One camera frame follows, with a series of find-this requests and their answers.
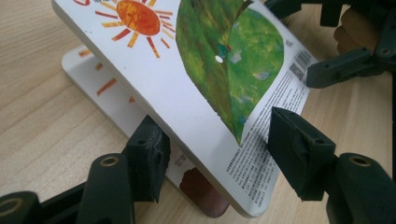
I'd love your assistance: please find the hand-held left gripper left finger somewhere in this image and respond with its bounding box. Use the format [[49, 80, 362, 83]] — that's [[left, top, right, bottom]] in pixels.
[[76, 114, 172, 224]]

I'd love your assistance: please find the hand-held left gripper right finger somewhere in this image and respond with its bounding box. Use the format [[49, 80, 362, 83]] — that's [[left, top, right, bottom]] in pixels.
[[268, 106, 396, 224]]

